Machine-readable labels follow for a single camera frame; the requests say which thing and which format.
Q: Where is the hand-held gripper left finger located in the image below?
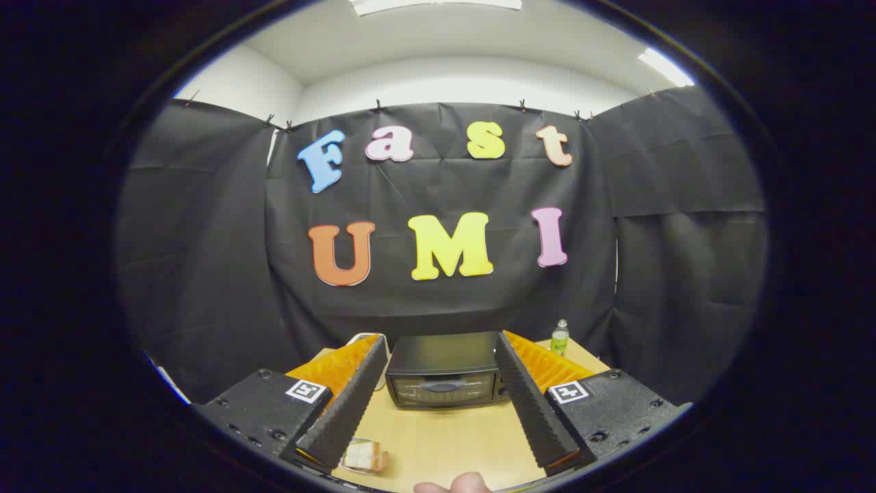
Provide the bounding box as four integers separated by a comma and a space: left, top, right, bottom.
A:
194, 333, 391, 477

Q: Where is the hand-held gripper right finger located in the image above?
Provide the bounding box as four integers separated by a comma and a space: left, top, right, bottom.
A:
494, 330, 692, 478

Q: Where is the toasted bread sandwich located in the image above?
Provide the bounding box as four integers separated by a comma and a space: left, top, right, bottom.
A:
344, 441, 384, 471

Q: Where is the black toaster oven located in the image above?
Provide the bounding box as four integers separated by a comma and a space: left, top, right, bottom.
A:
385, 332, 511, 409

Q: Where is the white bread toaster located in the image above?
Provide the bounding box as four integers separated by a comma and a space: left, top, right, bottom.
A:
346, 332, 392, 392

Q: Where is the small white plastic tray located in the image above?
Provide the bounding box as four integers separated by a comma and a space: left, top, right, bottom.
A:
339, 438, 392, 475

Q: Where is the short ceiling light panel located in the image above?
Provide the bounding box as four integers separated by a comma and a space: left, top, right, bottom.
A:
639, 48, 695, 88

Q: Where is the long ceiling light panel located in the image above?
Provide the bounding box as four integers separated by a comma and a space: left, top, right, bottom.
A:
349, 0, 522, 16

